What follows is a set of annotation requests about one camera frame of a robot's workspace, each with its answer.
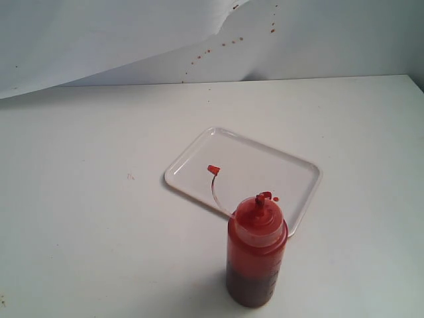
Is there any red ketchup squeeze bottle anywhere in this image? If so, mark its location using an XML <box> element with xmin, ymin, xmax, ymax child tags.
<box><xmin>207</xmin><ymin>165</ymin><xmax>288</xmax><ymax>308</ymax></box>

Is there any white rectangular plastic tray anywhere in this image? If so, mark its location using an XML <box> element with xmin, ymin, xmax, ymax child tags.
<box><xmin>164</xmin><ymin>127</ymin><xmax>323</xmax><ymax>236</ymax></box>

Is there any red ketchup blob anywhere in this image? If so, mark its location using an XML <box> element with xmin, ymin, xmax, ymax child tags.
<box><xmin>261</xmin><ymin>191</ymin><xmax>280</xmax><ymax>202</ymax></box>

